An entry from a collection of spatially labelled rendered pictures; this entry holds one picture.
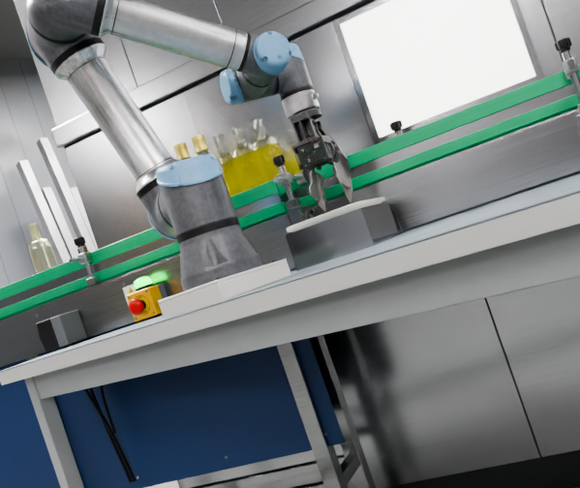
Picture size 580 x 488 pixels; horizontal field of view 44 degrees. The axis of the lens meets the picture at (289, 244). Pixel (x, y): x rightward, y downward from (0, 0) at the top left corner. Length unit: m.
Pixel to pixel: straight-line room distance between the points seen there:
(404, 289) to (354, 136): 0.92
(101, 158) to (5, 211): 2.93
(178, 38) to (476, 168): 0.70
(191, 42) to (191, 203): 0.31
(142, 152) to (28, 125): 4.06
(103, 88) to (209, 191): 0.32
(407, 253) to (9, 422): 1.56
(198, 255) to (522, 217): 0.60
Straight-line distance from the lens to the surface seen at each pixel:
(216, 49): 1.38
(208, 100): 2.03
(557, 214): 0.82
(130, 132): 1.42
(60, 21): 1.38
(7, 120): 5.39
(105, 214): 2.25
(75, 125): 2.28
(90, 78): 1.45
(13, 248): 5.08
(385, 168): 1.67
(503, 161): 1.61
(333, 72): 1.89
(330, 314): 1.07
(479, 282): 0.93
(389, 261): 0.93
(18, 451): 2.25
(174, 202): 1.27
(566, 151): 1.61
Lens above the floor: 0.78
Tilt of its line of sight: 1 degrees up
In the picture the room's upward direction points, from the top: 19 degrees counter-clockwise
